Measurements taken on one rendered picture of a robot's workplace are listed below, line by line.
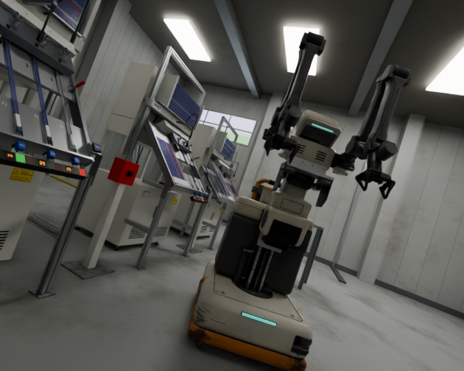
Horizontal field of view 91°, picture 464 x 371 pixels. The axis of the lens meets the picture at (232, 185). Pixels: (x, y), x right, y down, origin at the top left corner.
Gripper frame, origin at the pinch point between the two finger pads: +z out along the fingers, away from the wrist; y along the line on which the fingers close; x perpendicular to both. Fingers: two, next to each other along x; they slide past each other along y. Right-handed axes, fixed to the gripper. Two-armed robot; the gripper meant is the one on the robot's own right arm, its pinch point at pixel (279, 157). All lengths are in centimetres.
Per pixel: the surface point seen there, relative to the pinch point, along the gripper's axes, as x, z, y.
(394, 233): 359, -196, 390
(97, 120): 382, -233, -339
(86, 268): 103, 59, -85
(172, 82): 86, -112, -95
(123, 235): 137, 27, -84
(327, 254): 441, -127, 280
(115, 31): 247, -367, -332
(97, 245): 96, 44, -84
